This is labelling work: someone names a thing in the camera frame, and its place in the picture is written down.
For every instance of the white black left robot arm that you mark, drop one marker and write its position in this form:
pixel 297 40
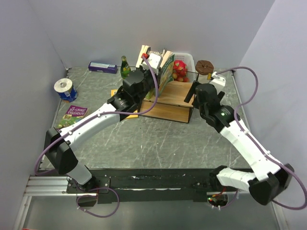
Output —
pixel 60 145

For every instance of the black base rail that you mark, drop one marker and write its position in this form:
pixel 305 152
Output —
pixel 138 185

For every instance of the green 65-storey treehouse book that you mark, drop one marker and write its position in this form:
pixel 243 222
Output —
pixel 150 94

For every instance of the yellow book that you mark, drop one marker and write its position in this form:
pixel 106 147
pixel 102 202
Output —
pixel 113 92

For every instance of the blue tin can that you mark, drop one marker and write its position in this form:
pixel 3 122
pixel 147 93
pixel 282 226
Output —
pixel 69 96

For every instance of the purple rectangular box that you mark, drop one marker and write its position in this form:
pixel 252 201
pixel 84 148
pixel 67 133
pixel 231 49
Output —
pixel 101 67

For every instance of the wooden two-tier shelf rack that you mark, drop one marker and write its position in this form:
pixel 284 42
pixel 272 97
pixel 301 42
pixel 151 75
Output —
pixel 170 104

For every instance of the jar with brown lid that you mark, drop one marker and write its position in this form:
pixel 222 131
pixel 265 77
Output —
pixel 205 69

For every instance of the purple 117-storey treehouse book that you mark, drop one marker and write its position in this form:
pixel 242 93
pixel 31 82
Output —
pixel 73 115

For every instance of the green 104-storey treehouse book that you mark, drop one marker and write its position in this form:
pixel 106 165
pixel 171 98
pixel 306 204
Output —
pixel 166 70

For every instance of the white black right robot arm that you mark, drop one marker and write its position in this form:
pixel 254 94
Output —
pixel 269 177

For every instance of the toy dragon fruit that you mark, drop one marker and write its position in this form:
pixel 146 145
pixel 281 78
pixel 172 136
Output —
pixel 180 68

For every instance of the white plastic fruit basket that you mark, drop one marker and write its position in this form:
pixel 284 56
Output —
pixel 184 60

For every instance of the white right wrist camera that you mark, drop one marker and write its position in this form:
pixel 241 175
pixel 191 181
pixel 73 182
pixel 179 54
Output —
pixel 218 81

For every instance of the dark blue paperback book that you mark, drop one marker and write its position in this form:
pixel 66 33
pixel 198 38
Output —
pixel 144 51

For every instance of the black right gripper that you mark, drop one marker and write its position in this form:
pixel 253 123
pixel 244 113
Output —
pixel 191 91

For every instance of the green glass bottle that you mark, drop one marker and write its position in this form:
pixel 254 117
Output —
pixel 125 68

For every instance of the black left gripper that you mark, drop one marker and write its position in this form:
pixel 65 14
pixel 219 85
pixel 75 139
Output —
pixel 147 72

